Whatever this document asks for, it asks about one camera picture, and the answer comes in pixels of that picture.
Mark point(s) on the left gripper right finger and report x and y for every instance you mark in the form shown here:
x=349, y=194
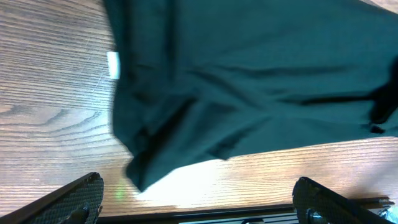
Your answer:
x=314, y=203

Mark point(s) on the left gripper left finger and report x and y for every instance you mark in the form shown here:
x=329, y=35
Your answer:
x=77, y=202

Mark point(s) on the black t-shirt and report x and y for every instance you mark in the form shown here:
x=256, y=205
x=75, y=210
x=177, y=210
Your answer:
x=208, y=79

